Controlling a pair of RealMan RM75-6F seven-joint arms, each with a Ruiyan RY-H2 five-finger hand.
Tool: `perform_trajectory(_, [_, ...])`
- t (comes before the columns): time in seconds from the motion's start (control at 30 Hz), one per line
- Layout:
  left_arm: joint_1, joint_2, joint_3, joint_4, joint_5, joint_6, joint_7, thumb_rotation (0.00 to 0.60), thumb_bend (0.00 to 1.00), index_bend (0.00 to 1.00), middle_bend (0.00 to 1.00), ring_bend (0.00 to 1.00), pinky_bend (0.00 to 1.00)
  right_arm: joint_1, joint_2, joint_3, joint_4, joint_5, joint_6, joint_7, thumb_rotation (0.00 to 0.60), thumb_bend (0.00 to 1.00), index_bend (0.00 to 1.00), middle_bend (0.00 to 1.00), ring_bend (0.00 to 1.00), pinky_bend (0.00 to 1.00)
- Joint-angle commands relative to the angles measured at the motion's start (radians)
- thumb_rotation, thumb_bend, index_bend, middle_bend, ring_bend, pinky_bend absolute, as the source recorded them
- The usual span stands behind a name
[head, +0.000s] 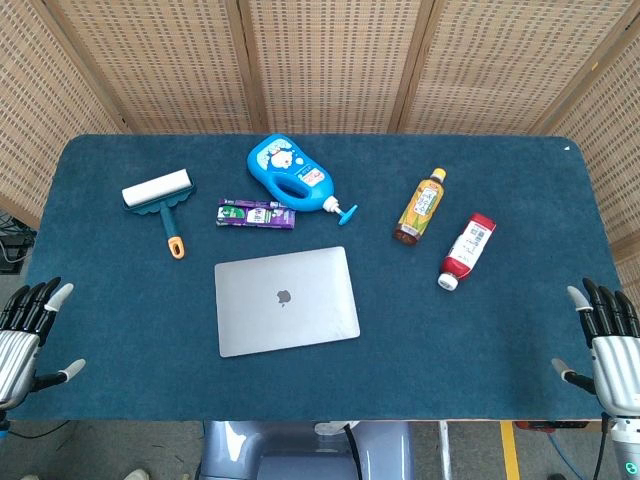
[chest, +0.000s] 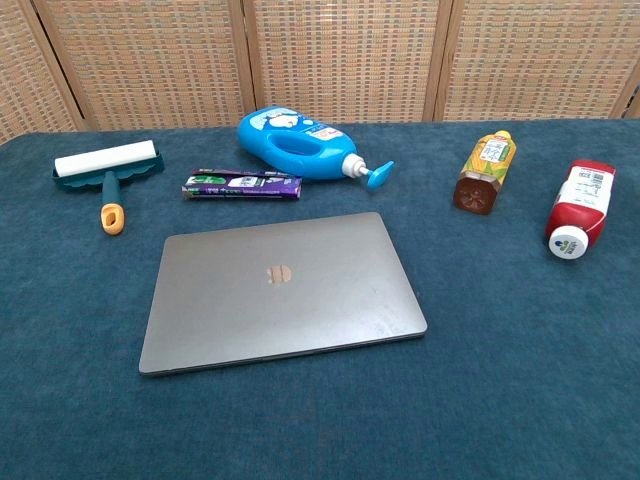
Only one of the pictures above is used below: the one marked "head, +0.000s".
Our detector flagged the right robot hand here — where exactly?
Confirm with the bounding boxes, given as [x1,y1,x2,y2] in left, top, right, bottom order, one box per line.
[551,277,640,415]

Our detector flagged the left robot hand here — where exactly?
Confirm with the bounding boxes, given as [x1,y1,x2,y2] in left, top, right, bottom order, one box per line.
[0,276,87,411]

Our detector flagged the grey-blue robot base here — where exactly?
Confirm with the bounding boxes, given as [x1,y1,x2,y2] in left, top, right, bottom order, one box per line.
[197,420,416,480]

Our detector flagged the silver laptop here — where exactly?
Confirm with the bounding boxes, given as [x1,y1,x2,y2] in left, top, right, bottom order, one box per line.
[214,245,362,359]

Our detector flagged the red and white bottle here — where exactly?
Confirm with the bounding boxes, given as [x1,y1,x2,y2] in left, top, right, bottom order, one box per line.
[437,212,498,291]

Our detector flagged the yellow-capped tea bottle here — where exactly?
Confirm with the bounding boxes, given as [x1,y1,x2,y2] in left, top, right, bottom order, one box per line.
[392,167,448,246]

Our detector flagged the purple toothpaste box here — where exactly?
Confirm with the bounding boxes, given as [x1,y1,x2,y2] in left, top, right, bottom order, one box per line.
[215,198,297,230]

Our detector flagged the blue table mat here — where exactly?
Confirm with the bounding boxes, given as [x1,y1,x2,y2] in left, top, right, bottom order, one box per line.
[9,133,621,422]

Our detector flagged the blue detergent pump bottle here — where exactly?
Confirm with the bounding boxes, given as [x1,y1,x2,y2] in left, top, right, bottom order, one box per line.
[246,133,360,227]

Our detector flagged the woven bamboo folding screen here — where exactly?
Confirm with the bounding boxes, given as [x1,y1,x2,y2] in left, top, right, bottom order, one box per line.
[0,0,640,301]

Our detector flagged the lint roller with teal handle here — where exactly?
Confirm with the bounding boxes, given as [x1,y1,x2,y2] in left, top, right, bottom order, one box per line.
[121,168,198,260]

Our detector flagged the black cable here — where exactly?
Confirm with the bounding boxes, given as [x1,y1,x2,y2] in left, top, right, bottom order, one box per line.
[342,422,369,480]

